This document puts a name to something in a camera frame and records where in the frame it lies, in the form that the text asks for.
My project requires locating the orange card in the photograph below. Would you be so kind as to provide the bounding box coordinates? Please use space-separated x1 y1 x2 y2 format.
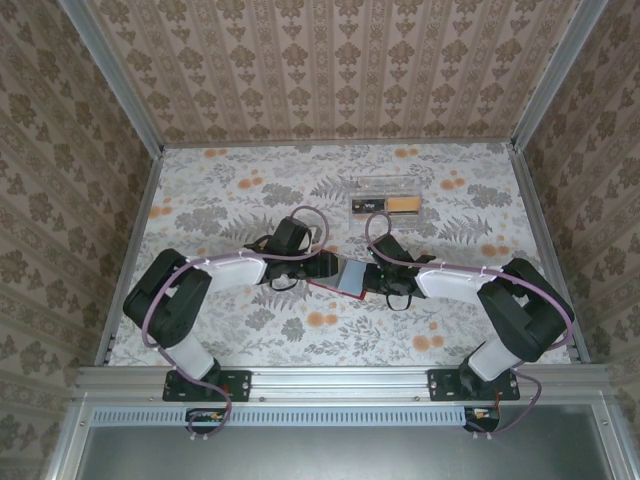
387 197 420 216

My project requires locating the clear plastic box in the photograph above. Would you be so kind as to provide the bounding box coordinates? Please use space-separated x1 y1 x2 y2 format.
345 174 424 231

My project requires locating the small connector board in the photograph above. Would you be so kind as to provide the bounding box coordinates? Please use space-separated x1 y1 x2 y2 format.
463 406 502 432
185 407 232 435

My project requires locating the grey metal sheet panel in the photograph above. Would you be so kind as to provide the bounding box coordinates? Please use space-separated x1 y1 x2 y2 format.
47 392 640 480

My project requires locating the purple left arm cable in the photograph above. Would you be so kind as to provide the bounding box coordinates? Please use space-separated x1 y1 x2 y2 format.
142 205 332 444

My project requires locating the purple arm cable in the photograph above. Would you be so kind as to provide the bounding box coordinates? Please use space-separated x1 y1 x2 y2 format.
142 205 332 444
364 213 576 436

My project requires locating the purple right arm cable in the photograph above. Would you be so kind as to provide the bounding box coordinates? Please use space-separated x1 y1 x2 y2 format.
364 213 576 436

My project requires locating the aluminium table end rail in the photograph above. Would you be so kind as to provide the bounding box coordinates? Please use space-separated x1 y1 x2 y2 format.
162 139 516 150

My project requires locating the aluminium table edge rail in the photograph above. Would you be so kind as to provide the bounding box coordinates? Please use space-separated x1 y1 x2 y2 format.
74 364 614 404

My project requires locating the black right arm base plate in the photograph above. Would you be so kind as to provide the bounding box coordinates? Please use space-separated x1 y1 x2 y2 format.
427 368 521 403

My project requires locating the slotted grey cable duct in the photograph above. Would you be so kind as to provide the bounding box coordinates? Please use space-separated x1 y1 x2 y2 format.
92 405 504 428

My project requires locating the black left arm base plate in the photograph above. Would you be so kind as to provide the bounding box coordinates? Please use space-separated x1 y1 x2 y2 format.
162 368 252 403

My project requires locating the aluminium table side rail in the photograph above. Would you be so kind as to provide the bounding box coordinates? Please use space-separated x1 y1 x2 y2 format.
94 149 166 366
509 142 594 366

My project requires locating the aluminium frame post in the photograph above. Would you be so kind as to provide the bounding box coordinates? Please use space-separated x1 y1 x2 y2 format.
58 0 166 154
512 0 614 151

